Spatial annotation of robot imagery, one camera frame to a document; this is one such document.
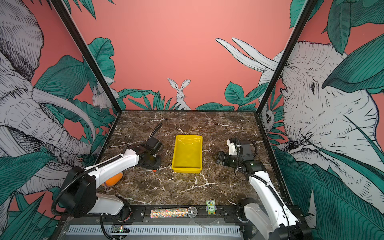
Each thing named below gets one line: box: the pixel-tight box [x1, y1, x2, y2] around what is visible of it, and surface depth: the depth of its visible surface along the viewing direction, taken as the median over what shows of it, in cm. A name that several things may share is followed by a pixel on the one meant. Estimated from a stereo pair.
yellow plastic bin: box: [171, 135, 203, 173], surface depth 95 cm
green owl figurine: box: [205, 199, 217, 215], surface depth 78 cm
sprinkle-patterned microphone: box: [150, 206, 198, 219], surface depth 73 cm
